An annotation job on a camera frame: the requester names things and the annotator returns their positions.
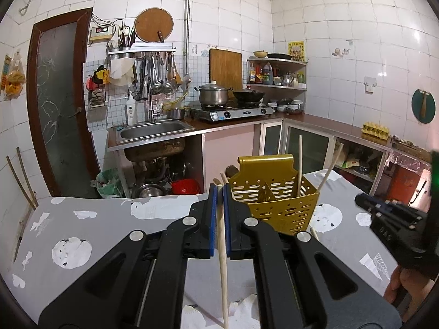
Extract yellow slotted utensil holder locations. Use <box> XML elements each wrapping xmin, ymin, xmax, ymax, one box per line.
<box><xmin>227</xmin><ymin>154</ymin><xmax>321</xmax><ymax>237</ymax></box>

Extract metal faucet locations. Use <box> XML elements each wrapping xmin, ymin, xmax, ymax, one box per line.
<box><xmin>141</xmin><ymin>75</ymin><xmax>165</xmax><ymax>123</ymax></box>

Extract red and yellow gloves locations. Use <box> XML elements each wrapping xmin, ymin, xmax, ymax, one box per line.
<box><xmin>86</xmin><ymin>65</ymin><xmax>110</xmax><ymax>91</ymax></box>

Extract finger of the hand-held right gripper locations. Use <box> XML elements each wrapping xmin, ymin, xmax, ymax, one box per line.
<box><xmin>375</xmin><ymin>200</ymin><xmax>426</xmax><ymax>222</ymax></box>
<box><xmin>355</xmin><ymin>194</ymin><xmax>424</xmax><ymax>232</ymax></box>

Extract metal cup with knives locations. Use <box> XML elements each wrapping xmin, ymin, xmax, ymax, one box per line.
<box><xmin>118</xmin><ymin>31</ymin><xmax>136</xmax><ymax>51</ymax></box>

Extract clear plastic sheet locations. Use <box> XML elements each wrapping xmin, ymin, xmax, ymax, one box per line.
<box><xmin>384</xmin><ymin>151</ymin><xmax>433</xmax><ymax>172</ymax></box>

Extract black wok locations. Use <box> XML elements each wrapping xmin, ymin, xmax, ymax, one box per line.
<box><xmin>232</xmin><ymin>88</ymin><xmax>266</xmax><ymax>103</ymax></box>

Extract brown framed glass door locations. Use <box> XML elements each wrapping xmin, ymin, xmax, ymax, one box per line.
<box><xmin>27</xmin><ymin>7</ymin><xmax>100</xmax><ymax>197</ymax></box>

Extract yellow wall poster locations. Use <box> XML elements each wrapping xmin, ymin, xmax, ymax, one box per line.
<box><xmin>287</xmin><ymin>40</ymin><xmax>306</xmax><ymax>63</ymax></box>

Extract steel basin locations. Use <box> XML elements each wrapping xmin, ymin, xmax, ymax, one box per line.
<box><xmin>132</xmin><ymin>183</ymin><xmax>172</xmax><ymax>198</ymax></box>

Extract white hanging bag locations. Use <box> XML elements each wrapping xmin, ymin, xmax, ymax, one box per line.
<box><xmin>109</xmin><ymin>59</ymin><xmax>137</xmax><ymax>86</ymax></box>

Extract steel pot with lid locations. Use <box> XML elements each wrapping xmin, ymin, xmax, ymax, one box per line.
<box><xmin>194</xmin><ymin>80</ymin><xmax>234</xmax><ymax>107</ymax></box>

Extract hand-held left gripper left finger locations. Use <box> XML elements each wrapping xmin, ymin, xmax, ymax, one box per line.
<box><xmin>38</xmin><ymin>183</ymin><xmax>218</xmax><ymax>329</ymax></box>

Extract white wall controller box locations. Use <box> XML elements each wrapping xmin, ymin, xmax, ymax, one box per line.
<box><xmin>89</xmin><ymin>25</ymin><xmax>114</xmax><ymax>42</ymax></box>

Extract small wire basket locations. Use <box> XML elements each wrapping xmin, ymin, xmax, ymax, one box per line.
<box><xmin>88</xmin><ymin>87</ymin><xmax>107</xmax><ymax>108</ymax></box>

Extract row of hanging metal utensils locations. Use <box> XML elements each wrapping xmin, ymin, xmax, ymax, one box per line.
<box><xmin>137</xmin><ymin>52</ymin><xmax>184</xmax><ymax>97</ymax></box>

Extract orange gas cylinder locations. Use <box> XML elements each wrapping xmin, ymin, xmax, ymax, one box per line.
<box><xmin>391</xmin><ymin>168</ymin><xmax>422</xmax><ymax>206</ymax></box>

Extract row of condiment bottles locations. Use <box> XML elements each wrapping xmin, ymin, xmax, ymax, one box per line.
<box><xmin>249</xmin><ymin>62</ymin><xmax>306</xmax><ymax>86</ymax></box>

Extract stainless steel sink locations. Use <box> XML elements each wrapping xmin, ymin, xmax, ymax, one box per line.
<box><xmin>107</xmin><ymin>119</ymin><xmax>196</xmax><ymax>163</ymax></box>

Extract hanging plastic bags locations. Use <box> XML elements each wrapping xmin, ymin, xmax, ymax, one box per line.
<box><xmin>0</xmin><ymin>51</ymin><xmax>27</xmax><ymax>101</ymax></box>

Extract green round board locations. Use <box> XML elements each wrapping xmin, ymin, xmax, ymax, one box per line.
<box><xmin>412</xmin><ymin>88</ymin><xmax>436</xmax><ymax>124</ymax></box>

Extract metal corner shelf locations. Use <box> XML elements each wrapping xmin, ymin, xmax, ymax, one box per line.
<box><xmin>247</xmin><ymin>58</ymin><xmax>308</xmax><ymax>91</ymax></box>

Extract person's right hand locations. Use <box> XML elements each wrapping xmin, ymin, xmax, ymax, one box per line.
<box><xmin>383</xmin><ymin>265</ymin><xmax>434</xmax><ymax>320</ymax></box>

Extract green trash bag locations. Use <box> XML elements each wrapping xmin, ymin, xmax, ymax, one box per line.
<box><xmin>91</xmin><ymin>168</ymin><xmax>124</xmax><ymax>198</ymax></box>

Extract group of white bowls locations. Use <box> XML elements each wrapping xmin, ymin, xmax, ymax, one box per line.
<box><xmin>267</xmin><ymin>99</ymin><xmax>305</xmax><ymax>115</ymax></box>

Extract kitchen counter cabinet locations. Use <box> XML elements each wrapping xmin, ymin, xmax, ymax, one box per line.
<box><xmin>192</xmin><ymin>115</ymin><xmax>393</xmax><ymax>196</ymax></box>

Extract grey polar bear tablecloth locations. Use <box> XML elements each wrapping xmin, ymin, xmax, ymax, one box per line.
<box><xmin>0</xmin><ymin>169</ymin><xmax>402</xmax><ymax>329</ymax></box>

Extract metal wall rack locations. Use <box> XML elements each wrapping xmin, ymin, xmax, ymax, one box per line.
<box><xmin>106</xmin><ymin>43</ymin><xmax>177</xmax><ymax>60</ymax></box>

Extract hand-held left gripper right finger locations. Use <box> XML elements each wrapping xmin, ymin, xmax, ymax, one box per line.
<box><xmin>223</xmin><ymin>184</ymin><xmax>402</xmax><ymax>329</ymax></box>

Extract round wooden cutting board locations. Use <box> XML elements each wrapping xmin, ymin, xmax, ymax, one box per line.
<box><xmin>134</xmin><ymin>8</ymin><xmax>174</xmax><ymax>43</ymax></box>

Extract grey wall pipe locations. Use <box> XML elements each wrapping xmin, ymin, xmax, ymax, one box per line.
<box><xmin>183</xmin><ymin>0</ymin><xmax>193</xmax><ymax>76</ymax></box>

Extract thin wooden stick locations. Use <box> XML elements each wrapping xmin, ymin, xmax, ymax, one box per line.
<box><xmin>6</xmin><ymin>156</ymin><xmax>36</xmax><ymax>209</ymax></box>
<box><xmin>16</xmin><ymin>147</ymin><xmax>38</xmax><ymax>206</ymax></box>

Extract rectangular wooden cutting board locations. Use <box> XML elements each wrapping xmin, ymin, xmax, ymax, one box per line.
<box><xmin>209</xmin><ymin>48</ymin><xmax>243</xmax><ymax>91</ymax></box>

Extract steel gas stove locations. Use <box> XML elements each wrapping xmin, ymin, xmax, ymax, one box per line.
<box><xmin>190</xmin><ymin>104</ymin><xmax>277</xmax><ymax>123</ymax></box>

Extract small wall stickers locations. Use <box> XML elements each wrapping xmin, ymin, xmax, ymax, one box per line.
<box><xmin>331</xmin><ymin>39</ymin><xmax>354</xmax><ymax>57</ymax></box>

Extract yellow egg carton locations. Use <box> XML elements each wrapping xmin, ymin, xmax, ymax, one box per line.
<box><xmin>362</xmin><ymin>121</ymin><xmax>391</xmax><ymax>140</ymax></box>

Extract red plastic basin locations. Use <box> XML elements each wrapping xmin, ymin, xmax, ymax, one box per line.
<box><xmin>171</xmin><ymin>179</ymin><xmax>201</xmax><ymax>195</ymax></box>

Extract white soap bottle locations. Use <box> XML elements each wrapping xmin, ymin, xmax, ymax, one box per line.
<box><xmin>125</xmin><ymin>91</ymin><xmax>138</xmax><ymax>126</ymax></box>

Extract long wooden board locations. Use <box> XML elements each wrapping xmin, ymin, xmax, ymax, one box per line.
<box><xmin>391</xmin><ymin>136</ymin><xmax>433</xmax><ymax>161</ymax></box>

